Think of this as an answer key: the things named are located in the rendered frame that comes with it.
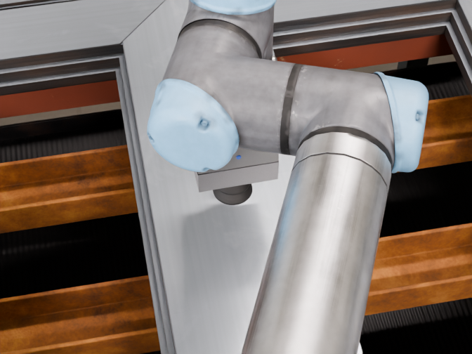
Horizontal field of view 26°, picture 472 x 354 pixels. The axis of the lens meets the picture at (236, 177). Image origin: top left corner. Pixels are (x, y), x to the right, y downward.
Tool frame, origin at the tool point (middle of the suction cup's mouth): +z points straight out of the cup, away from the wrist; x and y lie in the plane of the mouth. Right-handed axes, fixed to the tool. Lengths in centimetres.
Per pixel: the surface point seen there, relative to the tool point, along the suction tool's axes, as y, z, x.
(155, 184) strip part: 7.9, 3.7, -5.1
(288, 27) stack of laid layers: -13.1, 5.0, -27.8
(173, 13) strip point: 1.3, 3.7, -32.2
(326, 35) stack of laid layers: -18.2, 6.6, -27.0
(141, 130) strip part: 8.3, 3.7, -13.3
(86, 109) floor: 15, 90, -95
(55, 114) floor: 23, 90, -95
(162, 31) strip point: 3.2, 3.7, -29.1
